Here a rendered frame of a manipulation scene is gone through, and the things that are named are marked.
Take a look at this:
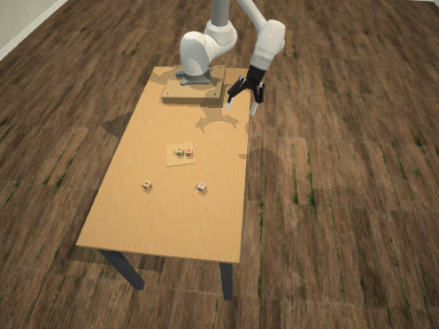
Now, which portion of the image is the tan square mat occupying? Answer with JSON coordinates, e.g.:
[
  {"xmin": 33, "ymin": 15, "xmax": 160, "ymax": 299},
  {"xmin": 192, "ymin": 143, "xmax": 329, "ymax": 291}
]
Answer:
[{"xmin": 166, "ymin": 142, "xmax": 195, "ymax": 167}]

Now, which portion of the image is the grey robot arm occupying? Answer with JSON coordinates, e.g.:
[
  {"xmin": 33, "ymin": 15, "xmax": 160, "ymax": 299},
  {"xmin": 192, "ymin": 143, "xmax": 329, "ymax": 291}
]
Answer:
[{"xmin": 175, "ymin": 0, "xmax": 285, "ymax": 86}]

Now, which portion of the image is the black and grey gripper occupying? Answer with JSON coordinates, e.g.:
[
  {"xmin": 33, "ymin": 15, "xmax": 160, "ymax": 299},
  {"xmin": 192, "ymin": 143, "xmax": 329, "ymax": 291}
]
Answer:
[{"xmin": 225, "ymin": 65, "xmax": 266, "ymax": 115}]

